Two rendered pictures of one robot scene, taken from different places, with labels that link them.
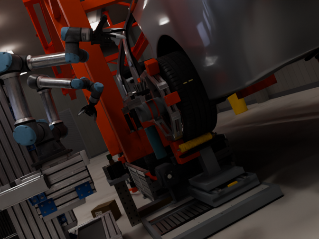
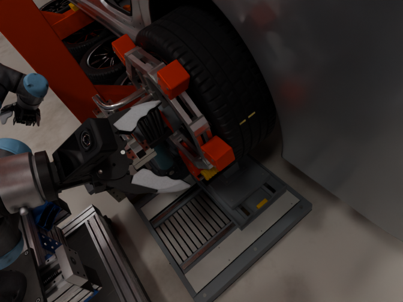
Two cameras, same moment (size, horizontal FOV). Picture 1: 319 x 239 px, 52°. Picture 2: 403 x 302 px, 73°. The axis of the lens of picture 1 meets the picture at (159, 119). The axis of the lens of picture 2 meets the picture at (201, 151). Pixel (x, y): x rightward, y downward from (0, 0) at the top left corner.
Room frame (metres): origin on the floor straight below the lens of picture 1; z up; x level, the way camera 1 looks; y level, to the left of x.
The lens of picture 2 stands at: (1.49, -0.03, 1.59)
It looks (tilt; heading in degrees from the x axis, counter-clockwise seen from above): 49 degrees down; 355
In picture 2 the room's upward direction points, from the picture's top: 24 degrees counter-clockwise
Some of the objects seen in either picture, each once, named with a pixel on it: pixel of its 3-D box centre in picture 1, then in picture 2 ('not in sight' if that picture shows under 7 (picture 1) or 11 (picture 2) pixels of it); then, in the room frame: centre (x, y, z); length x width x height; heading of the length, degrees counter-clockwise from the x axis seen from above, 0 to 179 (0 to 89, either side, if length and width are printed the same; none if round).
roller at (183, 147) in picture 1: (195, 142); (222, 160); (2.29, -0.17, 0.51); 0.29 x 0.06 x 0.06; 104
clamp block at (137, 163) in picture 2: (134, 103); (141, 154); (2.17, 0.11, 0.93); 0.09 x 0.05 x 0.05; 104
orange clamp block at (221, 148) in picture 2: (172, 99); (217, 153); (2.08, -0.13, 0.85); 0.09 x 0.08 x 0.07; 14
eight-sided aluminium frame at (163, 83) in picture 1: (160, 105); (171, 114); (2.39, -0.05, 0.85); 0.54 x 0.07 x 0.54; 14
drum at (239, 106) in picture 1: (237, 101); not in sight; (8.59, -2.08, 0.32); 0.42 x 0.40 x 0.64; 105
